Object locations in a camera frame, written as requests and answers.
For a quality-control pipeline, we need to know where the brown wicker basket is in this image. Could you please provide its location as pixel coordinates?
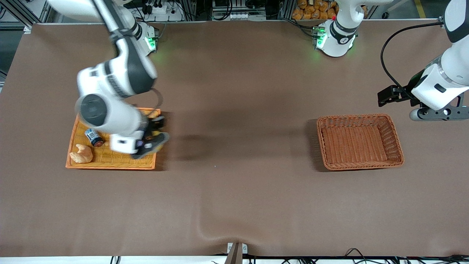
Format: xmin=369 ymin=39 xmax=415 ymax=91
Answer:
xmin=317 ymin=114 xmax=405 ymax=171

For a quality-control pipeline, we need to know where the yellow wicker basket orange rim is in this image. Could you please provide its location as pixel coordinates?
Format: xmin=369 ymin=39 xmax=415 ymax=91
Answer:
xmin=66 ymin=107 xmax=161 ymax=171

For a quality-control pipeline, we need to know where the small jar black lid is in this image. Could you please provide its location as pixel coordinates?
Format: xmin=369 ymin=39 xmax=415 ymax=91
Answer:
xmin=85 ymin=128 xmax=104 ymax=148

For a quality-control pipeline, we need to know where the brown table cover sheet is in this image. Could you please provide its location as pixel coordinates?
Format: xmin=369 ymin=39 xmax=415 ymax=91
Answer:
xmin=0 ymin=20 xmax=469 ymax=257

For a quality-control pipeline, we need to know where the toy croissant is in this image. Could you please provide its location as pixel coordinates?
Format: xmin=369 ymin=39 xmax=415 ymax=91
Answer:
xmin=69 ymin=144 xmax=94 ymax=164

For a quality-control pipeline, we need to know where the large white power strip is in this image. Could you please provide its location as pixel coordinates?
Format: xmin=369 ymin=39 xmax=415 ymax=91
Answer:
xmin=141 ymin=0 xmax=184 ymax=22

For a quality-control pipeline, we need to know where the bag of orange toys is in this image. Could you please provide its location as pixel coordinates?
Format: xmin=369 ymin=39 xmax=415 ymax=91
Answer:
xmin=292 ymin=0 xmax=337 ymax=20

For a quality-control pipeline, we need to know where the small white power strip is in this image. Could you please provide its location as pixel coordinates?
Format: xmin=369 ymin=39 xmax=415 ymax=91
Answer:
xmin=230 ymin=12 xmax=266 ymax=21

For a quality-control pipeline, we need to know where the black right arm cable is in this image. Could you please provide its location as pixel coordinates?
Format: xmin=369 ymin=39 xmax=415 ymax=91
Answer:
xmin=148 ymin=88 xmax=164 ymax=110

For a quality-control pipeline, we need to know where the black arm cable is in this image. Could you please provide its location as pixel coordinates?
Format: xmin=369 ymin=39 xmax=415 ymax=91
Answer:
xmin=380 ymin=21 xmax=446 ymax=92
xmin=148 ymin=88 xmax=164 ymax=110

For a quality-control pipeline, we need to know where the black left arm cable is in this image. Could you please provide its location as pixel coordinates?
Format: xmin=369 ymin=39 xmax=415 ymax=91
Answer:
xmin=380 ymin=21 xmax=446 ymax=92

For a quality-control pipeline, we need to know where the metal table clamp bracket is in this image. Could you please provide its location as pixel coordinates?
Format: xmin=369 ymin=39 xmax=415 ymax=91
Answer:
xmin=227 ymin=242 xmax=248 ymax=254

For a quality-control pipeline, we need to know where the brown camera pole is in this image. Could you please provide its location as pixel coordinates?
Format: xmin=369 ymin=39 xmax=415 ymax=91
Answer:
xmin=224 ymin=243 xmax=243 ymax=264

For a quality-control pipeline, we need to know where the looped black cable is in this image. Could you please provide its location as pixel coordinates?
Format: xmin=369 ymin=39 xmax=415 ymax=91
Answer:
xmin=344 ymin=248 xmax=371 ymax=263

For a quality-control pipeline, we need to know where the aluminium frame profile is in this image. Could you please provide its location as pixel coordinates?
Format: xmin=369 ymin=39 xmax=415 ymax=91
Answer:
xmin=0 ymin=0 xmax=55 ymax=34

